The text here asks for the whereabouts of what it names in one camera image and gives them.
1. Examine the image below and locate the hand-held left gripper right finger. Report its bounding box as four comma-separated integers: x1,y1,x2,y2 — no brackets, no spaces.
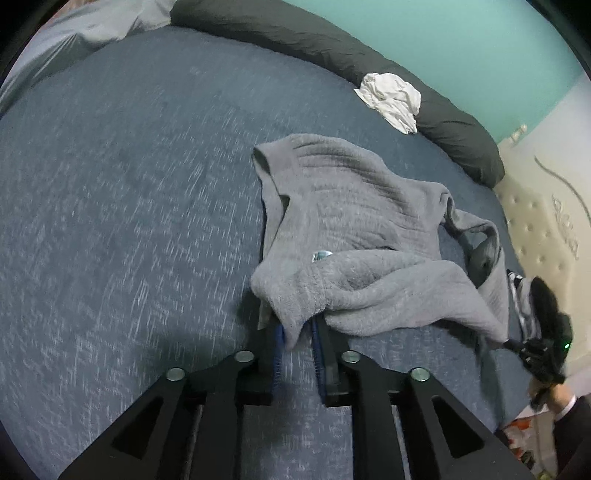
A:
310,316,536,480

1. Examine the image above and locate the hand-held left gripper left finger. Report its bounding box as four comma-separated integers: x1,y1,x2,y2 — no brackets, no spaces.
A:
58,323,284,480

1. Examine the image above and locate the grey fleece garment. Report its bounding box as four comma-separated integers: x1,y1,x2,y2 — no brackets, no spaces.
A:
250,134,513,352

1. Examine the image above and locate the person's right forearm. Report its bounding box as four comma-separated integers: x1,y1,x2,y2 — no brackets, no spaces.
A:
553,394,591,480

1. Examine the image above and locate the person's right hand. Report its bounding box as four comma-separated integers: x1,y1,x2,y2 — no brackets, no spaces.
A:
549,383,578,412

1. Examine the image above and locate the striped folded garment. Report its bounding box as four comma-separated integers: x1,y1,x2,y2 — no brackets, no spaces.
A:
505,270,541,342

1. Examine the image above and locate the cream tufted headboard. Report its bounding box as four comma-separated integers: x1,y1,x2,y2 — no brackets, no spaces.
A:
494,74,591,398

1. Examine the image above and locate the bed with blue sheet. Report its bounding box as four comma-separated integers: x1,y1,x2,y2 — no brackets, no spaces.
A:
0,25,546,480

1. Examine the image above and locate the white crumpled garment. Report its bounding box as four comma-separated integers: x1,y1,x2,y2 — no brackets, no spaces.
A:
354,72,422,136

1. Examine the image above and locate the dark grey long pillow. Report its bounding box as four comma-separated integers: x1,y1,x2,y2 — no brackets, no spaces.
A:
170,0,505,186

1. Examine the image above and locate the light grey duvet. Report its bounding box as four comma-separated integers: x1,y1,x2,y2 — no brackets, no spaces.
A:
0,0,178,116

